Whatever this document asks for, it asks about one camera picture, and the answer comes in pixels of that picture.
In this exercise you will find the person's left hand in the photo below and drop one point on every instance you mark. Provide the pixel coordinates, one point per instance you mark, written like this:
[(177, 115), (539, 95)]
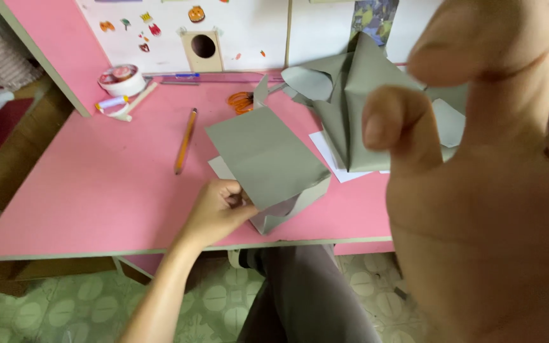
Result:
[(212, 214)]

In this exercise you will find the person's right hand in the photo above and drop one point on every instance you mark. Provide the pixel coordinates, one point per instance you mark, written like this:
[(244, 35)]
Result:
[(484, 228)]

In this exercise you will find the person's right fingers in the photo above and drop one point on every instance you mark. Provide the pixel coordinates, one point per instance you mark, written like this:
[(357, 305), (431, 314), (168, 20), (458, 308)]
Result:
[(489, 62)]

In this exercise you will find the grey paper box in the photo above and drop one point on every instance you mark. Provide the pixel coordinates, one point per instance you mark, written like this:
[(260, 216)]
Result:
[(267, 157)]

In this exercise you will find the large crumpled grey paper sheet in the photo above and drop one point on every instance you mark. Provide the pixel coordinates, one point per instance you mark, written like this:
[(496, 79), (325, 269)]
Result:
[(355, 95)]

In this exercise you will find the white paper sheet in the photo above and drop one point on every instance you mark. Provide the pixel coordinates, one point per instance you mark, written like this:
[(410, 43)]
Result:
[(331, 159)]

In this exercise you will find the purple transparent ruler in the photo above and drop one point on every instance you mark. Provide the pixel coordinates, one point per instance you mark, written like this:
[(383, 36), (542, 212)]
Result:
[(227, 78)]

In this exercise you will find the wooden board with round hole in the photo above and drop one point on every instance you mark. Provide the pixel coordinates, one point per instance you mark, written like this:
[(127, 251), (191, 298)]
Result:
[(202, 50)]

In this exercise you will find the small white paper piece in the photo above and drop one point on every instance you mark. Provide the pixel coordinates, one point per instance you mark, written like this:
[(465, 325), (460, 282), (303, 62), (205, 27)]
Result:
[(221, 169)]

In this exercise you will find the group of colourful stickers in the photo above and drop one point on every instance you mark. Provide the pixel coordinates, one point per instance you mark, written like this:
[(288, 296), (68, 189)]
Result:
[(196, 14)]

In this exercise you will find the person's grey trouser leg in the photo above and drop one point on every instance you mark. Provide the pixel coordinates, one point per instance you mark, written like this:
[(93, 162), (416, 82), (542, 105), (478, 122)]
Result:
[(303, 295)]

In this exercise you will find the blue pen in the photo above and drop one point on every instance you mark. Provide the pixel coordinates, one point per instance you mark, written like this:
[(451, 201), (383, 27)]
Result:
[(187, 75)]

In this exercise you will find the orange wooden pencil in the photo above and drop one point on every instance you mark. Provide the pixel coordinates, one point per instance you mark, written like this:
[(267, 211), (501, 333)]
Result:
[(186, 140)]

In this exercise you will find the cream wooden stick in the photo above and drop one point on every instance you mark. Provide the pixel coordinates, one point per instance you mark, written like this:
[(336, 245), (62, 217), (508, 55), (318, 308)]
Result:
[(142, 97)]

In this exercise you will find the white tape roll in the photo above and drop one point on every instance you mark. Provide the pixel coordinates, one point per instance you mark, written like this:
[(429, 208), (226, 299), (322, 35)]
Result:
[(123, 81)]

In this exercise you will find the red floor mat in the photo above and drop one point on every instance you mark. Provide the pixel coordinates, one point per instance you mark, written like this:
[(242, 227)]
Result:
[(3, 126)]

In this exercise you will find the dark printed wall picture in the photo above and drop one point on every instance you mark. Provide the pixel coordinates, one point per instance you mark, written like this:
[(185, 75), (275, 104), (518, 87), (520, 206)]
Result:
[(374, 19)]

